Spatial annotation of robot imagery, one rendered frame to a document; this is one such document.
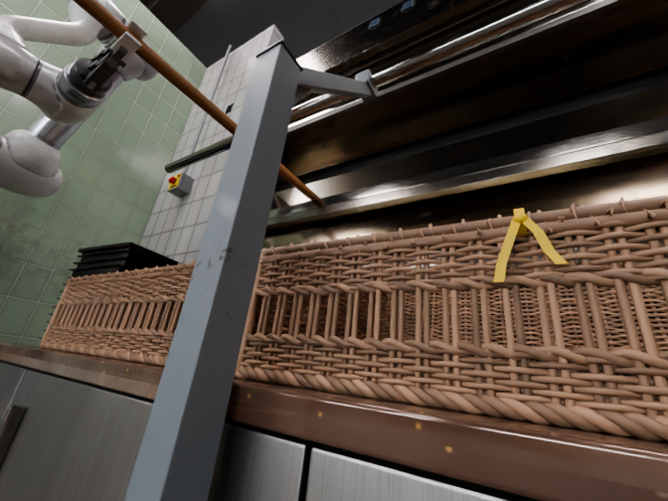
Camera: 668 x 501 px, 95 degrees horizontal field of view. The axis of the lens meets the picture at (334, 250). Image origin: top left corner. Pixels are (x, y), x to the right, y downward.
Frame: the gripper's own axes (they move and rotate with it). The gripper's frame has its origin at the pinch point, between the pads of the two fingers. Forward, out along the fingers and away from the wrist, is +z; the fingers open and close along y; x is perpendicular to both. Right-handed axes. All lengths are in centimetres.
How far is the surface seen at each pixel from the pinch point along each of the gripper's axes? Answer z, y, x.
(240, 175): 42, 43, -6
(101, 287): -7, 49, -15
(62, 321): -18, 55, -15
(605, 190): 80, 16, -67
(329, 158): 5, -17, -66
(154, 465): 41, 67, -6
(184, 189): -85, -23, -60
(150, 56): 1.7, 0.9, -3.9
